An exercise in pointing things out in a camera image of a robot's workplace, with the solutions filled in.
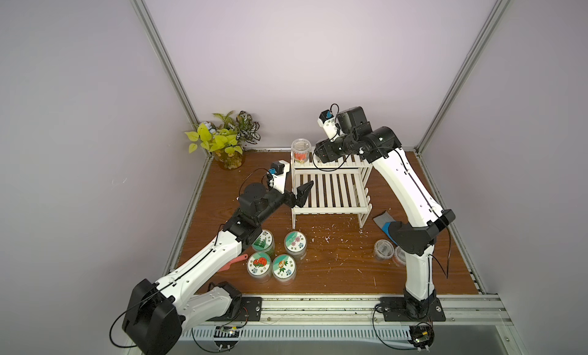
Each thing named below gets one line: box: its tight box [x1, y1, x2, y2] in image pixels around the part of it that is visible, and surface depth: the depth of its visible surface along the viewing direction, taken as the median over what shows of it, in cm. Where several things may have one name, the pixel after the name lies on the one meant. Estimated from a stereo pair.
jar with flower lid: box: [283, 230, 308, 261], surface depth 81 cm
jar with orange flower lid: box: [271, 254, 298, 286], surface depth 76 cm
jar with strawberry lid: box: [246, 251, 273, 284], surface depth 76 cm
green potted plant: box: [184, 110, 262, 171], surface depth 99 cm
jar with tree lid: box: [251, 228, 275, 256], surface depth 81 cm
